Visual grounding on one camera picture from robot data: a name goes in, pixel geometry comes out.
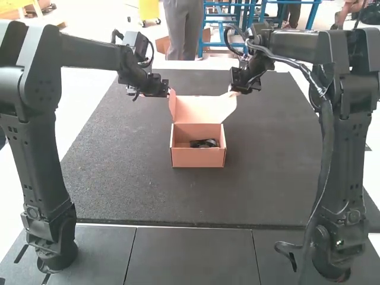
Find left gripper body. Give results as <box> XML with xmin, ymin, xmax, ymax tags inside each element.
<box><xmin>137</xmin><ymin>70</ymin><xmax>170</xmax><ymax>99</ymax></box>

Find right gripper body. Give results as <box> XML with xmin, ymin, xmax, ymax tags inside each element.
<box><xmin>233</xmin><ymin>71</ymin><xmax>262</xmax><ymax>96</ymax></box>

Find cardboard box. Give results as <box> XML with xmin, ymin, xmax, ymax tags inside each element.
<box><xmin>167</xmin><ymin>87</ymin><xmax>239</xmax><ymax>169</ymax></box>

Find brown cardboard sheet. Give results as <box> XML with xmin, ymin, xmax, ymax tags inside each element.
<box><xmin>154</xmin><ymin>35</ymin><xmax>170</xmax><ymax>55</ymax></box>

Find black square fan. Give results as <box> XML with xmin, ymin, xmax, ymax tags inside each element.
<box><xmin>189</xmin><ymin>137</ymin><xmax>220</xmax><ymax>149</ymax></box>

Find person's legs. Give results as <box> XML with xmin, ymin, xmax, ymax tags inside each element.
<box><xmin>275</xmin><ymin>0</ymin><xmax>301</xmax><ymax>30</ymax></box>
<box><xmin>162</xmin><ymin>0</ymin><xmax>204</xmax><ymax>62</ymax></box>

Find yellow bin on wheels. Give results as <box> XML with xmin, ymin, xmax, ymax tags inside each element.
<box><xmin>137</xmin><ymin>0</ymin><xmax>163</xmax><ymax>28</ymax></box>

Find black mat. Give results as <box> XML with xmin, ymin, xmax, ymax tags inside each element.
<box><xmin>59</xmin><ymin>68</ymin><xmax>380</xmax><ymax>232</ymax></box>

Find dark base panel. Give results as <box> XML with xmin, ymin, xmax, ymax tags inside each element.
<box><xmin>0</xmin><ymin>224</ymin><xmax>138</xmax><ymax>285</ymax></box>
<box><xmin>123</xmin><ymin>227</ymin><xmax>262</xmax><ymax>285</ymax></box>
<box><xmin>251</xmin><ymin>230</ymin><xmax>380</xmax><ymax>285</ymax></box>

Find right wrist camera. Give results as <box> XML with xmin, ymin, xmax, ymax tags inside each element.
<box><xmin>230</xmin><ymin>66</ymin><xmax>248</xmax><ymax>87</ymax></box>

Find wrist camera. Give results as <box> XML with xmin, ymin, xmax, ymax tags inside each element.
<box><xmin>230</xmin><ymin>66</ymin><xmax>248</xmax><ymax>87</ymax></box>
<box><xmin>118</xmin><ymin>74</ymin><xmax>140</xmax><ymax>96</ymax></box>

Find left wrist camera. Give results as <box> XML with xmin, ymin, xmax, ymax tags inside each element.
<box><xmin>118</xmin><ymin>74</ymin><xmax>140</xmax><ymax>96</ymax></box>

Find black cable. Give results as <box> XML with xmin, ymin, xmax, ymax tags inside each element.
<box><xmin>223</xmin><ymin>24</ymin><xmax>253</xmax><ymax>59</ymax></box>

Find blue metal frame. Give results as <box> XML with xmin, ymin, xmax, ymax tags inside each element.
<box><xmin>197</xmin><ymin>0</ymin><xmax>324</xmax><ymax>59</ymax></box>

